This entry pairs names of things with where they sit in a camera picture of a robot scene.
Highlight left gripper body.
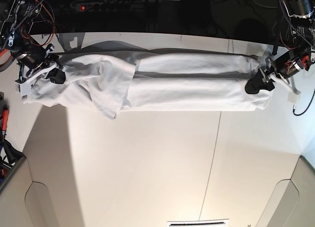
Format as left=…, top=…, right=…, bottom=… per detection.
left=245, top=51, right=303, bottom=96

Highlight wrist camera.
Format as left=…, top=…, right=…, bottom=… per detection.
left=15, top=80, right=32, bottom=97
left=288, top=92, right=300, bottom=105

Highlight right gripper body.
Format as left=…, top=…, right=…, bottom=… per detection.
left=14, top=43, right=66, bottom=84

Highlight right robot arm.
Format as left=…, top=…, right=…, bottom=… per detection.
left=0, top=0, right=65, bottom=85

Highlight white cable on floor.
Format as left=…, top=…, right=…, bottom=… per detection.
left=242, top=0, right=281, bottom=37

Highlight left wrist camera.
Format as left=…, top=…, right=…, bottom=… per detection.
left=288, top=92, right=300, bottom=105

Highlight right braided cable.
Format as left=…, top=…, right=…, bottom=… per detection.
left=292, top=88, right=315, bottom=116

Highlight orange grey pliers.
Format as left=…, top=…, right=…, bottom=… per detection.
left=0, top=49, right=14, bottom=72

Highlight black power strip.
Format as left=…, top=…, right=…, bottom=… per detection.
left=70, top=1, right=132, bottom=12

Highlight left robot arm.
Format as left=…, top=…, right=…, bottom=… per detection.
left=245, top=0, right=315, bottom=95

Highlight white t-shirt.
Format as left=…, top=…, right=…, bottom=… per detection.
left=22, top=52, right=272, bottom=119

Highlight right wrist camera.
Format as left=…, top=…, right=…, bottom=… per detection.
left=15, top=80, right=32, bottom=97

